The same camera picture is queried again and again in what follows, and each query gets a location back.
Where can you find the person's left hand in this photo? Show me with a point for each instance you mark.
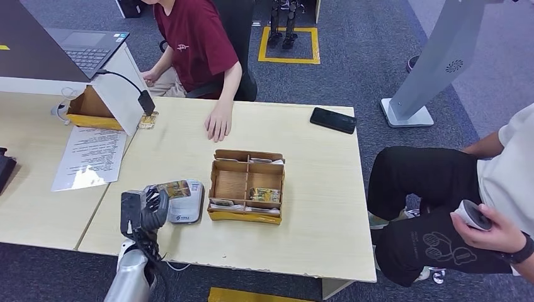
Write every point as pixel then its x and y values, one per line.
pixel 488 233
pixel 219 123

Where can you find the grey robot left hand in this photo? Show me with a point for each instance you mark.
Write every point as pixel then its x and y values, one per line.
pixel 158 208

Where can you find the person's right hand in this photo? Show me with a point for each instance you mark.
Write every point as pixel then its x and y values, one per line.
pixel 151 77

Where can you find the black power adapter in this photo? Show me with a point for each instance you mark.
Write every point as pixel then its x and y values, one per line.
pixel 146 102

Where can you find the white round remote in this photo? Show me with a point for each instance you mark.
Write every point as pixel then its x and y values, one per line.
pixel 471 212

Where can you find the person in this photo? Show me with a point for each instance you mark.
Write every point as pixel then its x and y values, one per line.
pixel 196 41
pixel 421 179

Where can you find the white card stack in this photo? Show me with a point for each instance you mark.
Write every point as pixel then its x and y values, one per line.
pixel 225 204
pixel 263 211
pixel 267 161

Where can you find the yellow green room key card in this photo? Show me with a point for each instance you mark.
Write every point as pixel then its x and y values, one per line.
pixel 264 195

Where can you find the black wristwatch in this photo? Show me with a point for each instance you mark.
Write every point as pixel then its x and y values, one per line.
pixel 521 252

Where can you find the white laptop riser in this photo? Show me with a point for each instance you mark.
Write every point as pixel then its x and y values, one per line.
pixel 121 104

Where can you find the wooden compartment organizer box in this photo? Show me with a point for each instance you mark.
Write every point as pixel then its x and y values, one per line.
pixel 229 183

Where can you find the cardboard box with yellow edge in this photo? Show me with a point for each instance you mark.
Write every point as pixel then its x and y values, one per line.
pixel 89 110

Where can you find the black case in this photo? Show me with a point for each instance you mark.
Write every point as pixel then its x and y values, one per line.
pixel 130 7

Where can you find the printed paper sheet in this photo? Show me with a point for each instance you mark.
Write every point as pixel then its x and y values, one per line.
pixel 89 158

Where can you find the black office chair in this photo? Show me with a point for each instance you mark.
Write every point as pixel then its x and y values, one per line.
pixel 240 25

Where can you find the black robot legs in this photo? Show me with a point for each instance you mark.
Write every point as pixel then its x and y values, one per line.
pixel 275 25

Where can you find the black smartphone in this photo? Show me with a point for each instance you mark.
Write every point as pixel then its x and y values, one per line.
pixel 333 120

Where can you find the dark laptop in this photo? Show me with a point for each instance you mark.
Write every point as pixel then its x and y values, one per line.
pixel 33 50

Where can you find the black device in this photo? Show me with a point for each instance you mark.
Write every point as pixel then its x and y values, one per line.
pixel 5 168

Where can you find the grey kiosk stand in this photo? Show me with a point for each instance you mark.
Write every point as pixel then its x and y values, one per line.
pixel 438 54

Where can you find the black round floor object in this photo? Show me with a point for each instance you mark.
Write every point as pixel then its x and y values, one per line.
pixel 412 62

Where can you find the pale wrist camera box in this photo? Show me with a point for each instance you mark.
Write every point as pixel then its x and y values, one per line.
pixel 130 212

